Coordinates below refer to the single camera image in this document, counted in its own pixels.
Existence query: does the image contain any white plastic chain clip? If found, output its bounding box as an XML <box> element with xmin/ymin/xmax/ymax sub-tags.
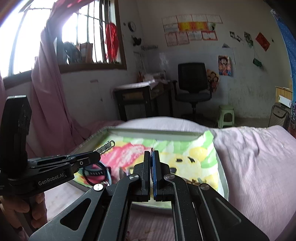
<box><xmin>95</xmin><ymin>140</ymin><xmax>115</xmax><ymax>155</ymax></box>

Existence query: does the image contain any black braided hair tie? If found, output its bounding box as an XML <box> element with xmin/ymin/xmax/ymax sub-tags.
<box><xmin>82</xmin><ymin>162</ymin><xmax>111</xmax><ymax>186</ymax></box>

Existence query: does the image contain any person's left hand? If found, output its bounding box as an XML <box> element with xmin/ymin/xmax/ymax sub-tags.
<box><xmin>1</xmin><ymin>193</ymin><xmax>48</xmax><ymax>228</ymax></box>

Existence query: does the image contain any colourful cartoon cloth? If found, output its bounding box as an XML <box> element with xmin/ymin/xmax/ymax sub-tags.
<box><xmin>72</xmin><ymin>128</ymin><xmax>228</xmax><ymax>198</ymax></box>

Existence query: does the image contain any pink curtain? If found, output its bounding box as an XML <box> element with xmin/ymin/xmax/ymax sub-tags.
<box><xmin>0</xmin><ymin>22</ymin><xmax>93</xmax><ymax>158</ymax></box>

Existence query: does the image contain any white cardboard box tray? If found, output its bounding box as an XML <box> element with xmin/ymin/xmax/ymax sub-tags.
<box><xmin>67</xmin><ymin>126</ymin><xmax>230</xmax><ymax>210</ymax></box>

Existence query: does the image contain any dark wooden desk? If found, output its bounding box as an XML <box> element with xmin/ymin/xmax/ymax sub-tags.
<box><xmin>112</xmin><ymin>80</ymin><xmax>174</xmax><ymax>121</ymax></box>

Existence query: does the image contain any black office chair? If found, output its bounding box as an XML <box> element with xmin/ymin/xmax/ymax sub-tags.
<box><xmin>173</xmin><ymin>62</ymin><xmax>213</xmax><ymax>113</ymax></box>

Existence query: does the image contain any green plastic stool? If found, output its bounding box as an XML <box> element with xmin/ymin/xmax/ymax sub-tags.
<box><xmin>218</xmin><ymin>105</ymin><xmax>234</xmax><ymax>128</ymax></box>

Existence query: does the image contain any pink bed sheet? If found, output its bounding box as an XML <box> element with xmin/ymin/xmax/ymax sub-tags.
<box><xmin>45</xmin><ymin>117</ymin><xmax>295</xmax><ymax>240</ymax></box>

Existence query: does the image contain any anime poster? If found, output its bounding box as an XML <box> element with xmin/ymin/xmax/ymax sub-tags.
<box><xmin>218</xmin><ymin>55</ymin><xmax>232</xmax><ymax>76</ymax></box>

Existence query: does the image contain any red hanging decoration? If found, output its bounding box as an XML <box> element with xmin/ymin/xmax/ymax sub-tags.
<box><xmin>105</xmin><ymin>23</ymin><xmax>119</xmax><ymax>63</ymax></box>

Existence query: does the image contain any green hanging pouch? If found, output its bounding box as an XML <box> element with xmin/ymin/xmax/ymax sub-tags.
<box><xmin>252</xmin><ymin>58</ymin><xmax>262</xmax><ymax>68</ymax></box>

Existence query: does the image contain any brown window frame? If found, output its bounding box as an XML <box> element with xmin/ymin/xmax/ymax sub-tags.
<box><xmin>1</xmin><ymin>1</ymin><xmax>127</xmax><ymax>89</ymax></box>

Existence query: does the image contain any wall certificates cluster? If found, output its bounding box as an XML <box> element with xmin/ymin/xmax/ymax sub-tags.
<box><xmin>162</xmin><ymin>14</ymin><xmax>223</xmax><ymax>47</ymax></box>

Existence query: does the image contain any red paper on wall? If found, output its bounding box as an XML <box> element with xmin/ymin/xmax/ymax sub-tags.
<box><xmin>255</xmin><ymin>32</ymin><xmax>270</xmax><ymax>51</ymax></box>

